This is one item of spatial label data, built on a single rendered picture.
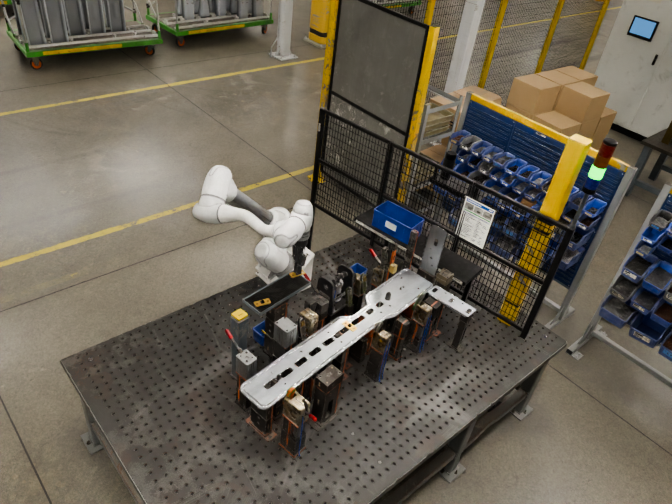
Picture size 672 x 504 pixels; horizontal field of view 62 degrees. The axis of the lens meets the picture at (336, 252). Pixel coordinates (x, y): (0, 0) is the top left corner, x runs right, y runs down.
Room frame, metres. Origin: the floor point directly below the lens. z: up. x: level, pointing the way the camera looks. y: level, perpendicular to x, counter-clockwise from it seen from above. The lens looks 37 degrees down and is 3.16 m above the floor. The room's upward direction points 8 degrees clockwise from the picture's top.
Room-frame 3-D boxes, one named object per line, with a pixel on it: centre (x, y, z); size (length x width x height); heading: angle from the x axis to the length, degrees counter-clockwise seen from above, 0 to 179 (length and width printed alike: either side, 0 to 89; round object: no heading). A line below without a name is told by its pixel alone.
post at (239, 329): (2.02, 0.43, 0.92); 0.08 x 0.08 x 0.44; 53
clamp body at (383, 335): (2.15, -0.31, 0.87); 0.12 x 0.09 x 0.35; 53
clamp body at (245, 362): (1.84, 0.36, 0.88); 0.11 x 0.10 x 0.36; 53
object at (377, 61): (5.00, -0.11, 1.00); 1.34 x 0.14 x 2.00; 46
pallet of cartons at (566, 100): (6.69, -2.46, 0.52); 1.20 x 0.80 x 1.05; 133
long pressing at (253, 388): (2.19, -0.12, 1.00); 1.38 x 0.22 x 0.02; 143
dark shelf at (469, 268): (3.05, -0.51, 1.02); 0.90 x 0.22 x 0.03; 53
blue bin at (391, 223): (3.15, -0.38, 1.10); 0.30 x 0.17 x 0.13; 56
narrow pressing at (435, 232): (2.78, -0.58, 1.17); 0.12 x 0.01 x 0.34; 53
